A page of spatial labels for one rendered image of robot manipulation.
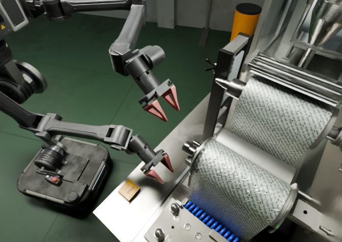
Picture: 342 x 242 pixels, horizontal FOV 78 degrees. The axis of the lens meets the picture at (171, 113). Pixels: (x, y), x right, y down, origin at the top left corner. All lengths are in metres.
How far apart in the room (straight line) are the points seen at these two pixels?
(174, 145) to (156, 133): 1.18
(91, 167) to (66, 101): 1.21
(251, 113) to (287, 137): 0.12
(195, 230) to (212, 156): 0.31
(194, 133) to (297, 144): 0.58
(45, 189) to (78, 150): 0.38
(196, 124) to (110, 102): 1.63
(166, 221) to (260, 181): 0.38
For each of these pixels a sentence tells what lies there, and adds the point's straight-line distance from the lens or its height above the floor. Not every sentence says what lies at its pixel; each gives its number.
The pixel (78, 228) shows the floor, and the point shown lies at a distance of 2.02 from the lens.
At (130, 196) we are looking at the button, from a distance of 0.98.
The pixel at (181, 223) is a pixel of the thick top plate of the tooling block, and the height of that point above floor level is 1.03.
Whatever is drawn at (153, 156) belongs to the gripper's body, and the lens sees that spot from 0.81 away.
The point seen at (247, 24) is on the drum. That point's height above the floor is 0.40.
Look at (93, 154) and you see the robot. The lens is 1.97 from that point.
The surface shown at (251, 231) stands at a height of 1.14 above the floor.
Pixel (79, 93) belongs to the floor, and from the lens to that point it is 2.92.
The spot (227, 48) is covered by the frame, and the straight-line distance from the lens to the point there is 0.78.
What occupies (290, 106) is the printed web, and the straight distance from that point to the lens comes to 0.69.
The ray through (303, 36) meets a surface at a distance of 1.43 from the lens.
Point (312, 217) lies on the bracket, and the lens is 0.66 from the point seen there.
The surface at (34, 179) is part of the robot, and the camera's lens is 2.05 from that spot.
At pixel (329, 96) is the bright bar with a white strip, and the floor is 1.45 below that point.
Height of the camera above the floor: 1.83
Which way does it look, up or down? 49 degrees down
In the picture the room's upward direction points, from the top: straight up
